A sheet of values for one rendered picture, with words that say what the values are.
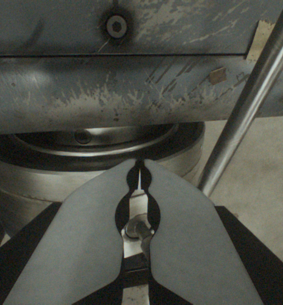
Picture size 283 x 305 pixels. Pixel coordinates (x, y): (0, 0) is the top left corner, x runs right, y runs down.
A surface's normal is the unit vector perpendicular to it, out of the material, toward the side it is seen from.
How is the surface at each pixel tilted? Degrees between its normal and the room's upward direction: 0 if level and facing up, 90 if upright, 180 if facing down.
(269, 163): 0
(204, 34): 0
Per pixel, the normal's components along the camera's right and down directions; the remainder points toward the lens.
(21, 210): -0.37, 0.44
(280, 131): 0.20, 0.46
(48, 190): -0.15, 0.47
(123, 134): 0.44, 0.43
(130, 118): 0.15, 0.93
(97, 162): 0.01, -0.88
